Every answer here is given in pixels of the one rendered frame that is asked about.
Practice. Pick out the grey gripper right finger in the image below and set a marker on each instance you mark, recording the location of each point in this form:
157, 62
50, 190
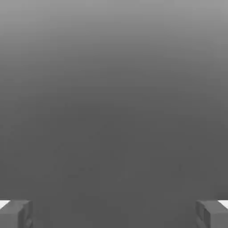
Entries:
214, 215

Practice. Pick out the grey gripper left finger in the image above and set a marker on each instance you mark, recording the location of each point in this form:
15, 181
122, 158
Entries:
12, 215

